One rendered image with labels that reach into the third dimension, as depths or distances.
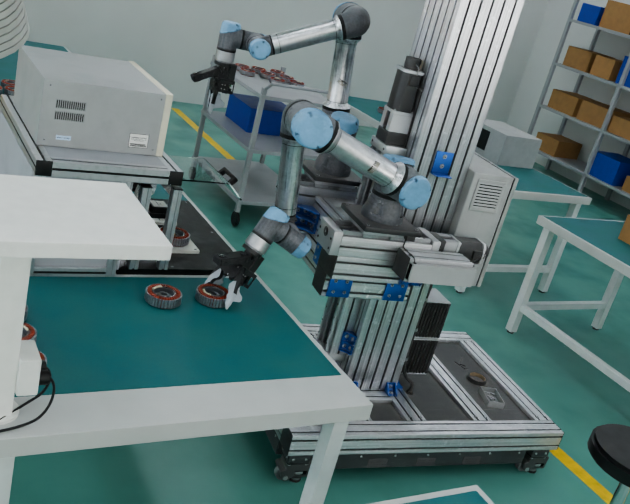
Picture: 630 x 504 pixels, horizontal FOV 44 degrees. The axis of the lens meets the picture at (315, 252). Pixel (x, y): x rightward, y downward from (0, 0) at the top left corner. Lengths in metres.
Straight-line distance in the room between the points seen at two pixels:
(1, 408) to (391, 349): 1.83
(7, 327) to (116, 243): 0.29
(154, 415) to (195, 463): 1.12
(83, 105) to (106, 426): 1.02
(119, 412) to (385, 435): 1.40
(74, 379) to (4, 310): 0.37
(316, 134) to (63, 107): 0.75
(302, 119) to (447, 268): 0.78
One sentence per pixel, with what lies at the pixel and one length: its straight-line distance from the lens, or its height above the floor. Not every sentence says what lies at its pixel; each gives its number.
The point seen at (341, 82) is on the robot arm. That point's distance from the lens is 3.23.
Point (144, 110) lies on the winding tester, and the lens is 2.53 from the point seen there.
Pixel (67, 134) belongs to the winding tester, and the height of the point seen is 1.16.
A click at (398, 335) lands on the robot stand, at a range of 3.24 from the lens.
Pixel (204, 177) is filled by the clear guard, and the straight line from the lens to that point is 2.64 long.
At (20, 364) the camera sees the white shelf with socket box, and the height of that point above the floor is 0.90.
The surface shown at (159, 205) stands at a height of 0.92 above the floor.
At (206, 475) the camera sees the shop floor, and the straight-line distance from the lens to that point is 3.01.
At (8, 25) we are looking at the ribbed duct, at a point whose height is 1.60.
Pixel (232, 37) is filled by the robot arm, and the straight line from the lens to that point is 3.12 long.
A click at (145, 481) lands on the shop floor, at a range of 2.94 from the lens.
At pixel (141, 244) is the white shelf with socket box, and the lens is 1.67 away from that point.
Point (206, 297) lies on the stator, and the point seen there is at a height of 0.78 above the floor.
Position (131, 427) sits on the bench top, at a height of 0.75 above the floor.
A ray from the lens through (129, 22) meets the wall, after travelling 8.16.
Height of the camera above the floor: 1.86
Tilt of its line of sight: 21 degrees down
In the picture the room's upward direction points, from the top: 15 degrees clockwise
